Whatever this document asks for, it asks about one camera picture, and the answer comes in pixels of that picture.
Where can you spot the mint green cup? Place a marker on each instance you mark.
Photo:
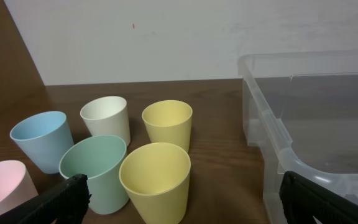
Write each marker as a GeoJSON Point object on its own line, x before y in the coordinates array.
{"type": "Point", "coordinates": [99, 158]}

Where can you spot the pink cup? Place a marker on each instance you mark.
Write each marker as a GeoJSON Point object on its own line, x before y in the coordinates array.
{"type": "Point", "coordinates": [16, 185]}

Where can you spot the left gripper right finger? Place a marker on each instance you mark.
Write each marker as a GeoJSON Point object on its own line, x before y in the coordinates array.
{"type": "Point", "coordinates": [304, 202]}

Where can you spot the yellow cup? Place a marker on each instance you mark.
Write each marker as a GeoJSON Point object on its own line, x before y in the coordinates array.
{"type": "Point", "coordinates": [156, 177]}
{"type": "Point", "coordinates": [169, 121]}

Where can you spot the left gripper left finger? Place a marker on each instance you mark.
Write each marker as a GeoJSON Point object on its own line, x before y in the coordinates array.
{"type": "Point", "coordinates": [67, 202]}

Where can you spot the lower yellow cup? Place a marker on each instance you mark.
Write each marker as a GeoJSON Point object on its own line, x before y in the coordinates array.
{"type": "Point", "coordinates": [156, 177]}

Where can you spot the light blue cup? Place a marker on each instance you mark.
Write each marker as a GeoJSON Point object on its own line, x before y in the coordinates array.
{"type": "Point", "coordinates": [44, 138]}

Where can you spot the clear plastic storage container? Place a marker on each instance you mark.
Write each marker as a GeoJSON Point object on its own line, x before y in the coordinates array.
{"type": "Point", "coordinates": [301, 111]}

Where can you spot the upper yellow cup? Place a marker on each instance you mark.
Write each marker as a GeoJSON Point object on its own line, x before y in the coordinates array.
{"type": "Point", "coordinates": [169, 121]}

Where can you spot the cream white cup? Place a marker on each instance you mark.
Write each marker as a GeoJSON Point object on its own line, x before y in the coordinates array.
{"type": "Point", "coordinates": [107, 115]}

